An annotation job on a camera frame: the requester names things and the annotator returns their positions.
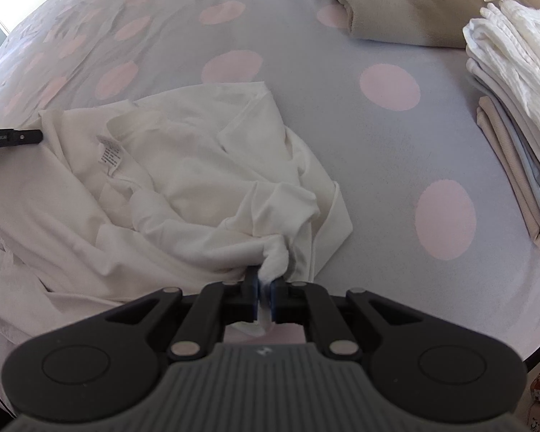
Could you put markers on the white textured folded garment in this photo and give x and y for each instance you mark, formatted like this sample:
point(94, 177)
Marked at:
point(517, 40)

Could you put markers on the light grey folded garment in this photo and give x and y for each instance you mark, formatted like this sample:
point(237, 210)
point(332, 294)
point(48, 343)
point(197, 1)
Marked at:
point(490, 84)

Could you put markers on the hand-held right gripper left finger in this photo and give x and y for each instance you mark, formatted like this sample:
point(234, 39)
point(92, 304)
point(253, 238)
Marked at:
point(252, 294)

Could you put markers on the white shirt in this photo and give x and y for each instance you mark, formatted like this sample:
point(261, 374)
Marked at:
point(184, 180)

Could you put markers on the beige fleece blanket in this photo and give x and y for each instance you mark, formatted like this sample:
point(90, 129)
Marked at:
point(400, 0)

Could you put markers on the light blue folded garment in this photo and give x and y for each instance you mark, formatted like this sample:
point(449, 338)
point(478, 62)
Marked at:
point(533, 180)

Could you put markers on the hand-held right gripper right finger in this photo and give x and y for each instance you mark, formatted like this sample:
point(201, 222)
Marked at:
point(275, 299)

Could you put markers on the grey pink-dotted bedsheet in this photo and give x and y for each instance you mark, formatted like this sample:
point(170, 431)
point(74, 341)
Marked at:
point(378, 153)

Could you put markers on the beige ribbed folded garment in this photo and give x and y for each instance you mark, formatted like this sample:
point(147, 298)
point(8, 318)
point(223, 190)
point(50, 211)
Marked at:
point(508, 166)

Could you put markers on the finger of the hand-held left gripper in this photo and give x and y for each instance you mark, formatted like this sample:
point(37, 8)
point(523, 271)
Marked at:
point(13, 137)

